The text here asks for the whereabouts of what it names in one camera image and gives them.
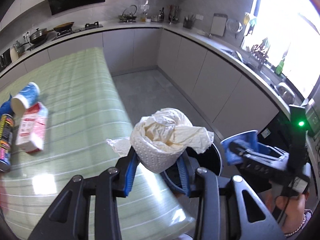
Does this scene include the blue white paper cup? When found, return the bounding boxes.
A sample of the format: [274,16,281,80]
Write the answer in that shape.
[10,82,40,117]

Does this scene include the frying pan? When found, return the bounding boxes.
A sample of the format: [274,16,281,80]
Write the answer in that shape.
[53,22,74,33]

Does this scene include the utensil holder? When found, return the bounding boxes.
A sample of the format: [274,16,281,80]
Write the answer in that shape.
[168,5,180,24]

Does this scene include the black lidded wok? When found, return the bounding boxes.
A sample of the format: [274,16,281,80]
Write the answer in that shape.
[29,28,54,44]

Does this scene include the yellow black drink can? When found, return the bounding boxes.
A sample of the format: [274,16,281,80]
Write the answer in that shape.
[0,114,15,172]

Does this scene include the blue cloth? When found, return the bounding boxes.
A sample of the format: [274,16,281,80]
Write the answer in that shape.
[0,95,14,116]

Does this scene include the red white milk carton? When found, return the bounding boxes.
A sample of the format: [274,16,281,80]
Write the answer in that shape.
[16,102,48,153]

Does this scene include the person right hand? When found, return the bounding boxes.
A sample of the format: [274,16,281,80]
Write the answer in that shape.
[263,190,312,239]

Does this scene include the black plastic bucket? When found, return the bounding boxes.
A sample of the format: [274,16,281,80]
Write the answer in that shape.
[160,144,223,198]

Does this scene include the steel bowl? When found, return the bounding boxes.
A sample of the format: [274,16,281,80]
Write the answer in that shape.
[276,82,295,105]

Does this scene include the round steel lid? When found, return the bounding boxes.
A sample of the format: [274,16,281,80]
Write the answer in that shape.
[226,18,243,39]

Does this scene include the white thermos jug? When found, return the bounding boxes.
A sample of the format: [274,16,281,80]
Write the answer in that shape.
[10,46,19,62]

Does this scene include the black microwave oven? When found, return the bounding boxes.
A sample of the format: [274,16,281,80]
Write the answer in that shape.
[0,49,12,71]

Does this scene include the gas stove top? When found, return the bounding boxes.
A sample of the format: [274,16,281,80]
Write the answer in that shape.
[53,22,103,40]

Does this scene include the white cutting board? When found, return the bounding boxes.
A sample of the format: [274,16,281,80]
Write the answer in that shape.
[210,13,228,37]

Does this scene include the green bottle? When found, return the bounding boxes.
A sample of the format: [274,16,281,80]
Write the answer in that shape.
[274,51,288,76]

